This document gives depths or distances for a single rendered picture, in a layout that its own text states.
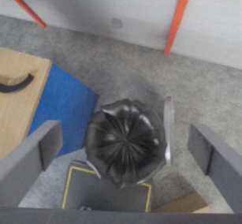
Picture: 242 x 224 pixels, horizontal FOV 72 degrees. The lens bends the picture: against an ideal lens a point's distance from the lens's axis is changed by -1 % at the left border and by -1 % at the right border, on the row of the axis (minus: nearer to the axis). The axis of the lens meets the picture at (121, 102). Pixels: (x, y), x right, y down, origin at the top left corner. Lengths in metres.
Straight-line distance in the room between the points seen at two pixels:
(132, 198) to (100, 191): 0.25
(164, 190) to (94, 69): 1.37
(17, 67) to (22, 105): 0.20
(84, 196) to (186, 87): 1.32
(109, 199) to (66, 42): 1.61
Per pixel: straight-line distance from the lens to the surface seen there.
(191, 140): 0.17
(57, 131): 0.16
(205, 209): 1.57
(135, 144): 1.18
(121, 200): 1.48
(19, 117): 0.94
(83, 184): 1.51
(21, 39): 2.41
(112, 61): 1.84
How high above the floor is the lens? 1.68
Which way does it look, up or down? 79 degrees down
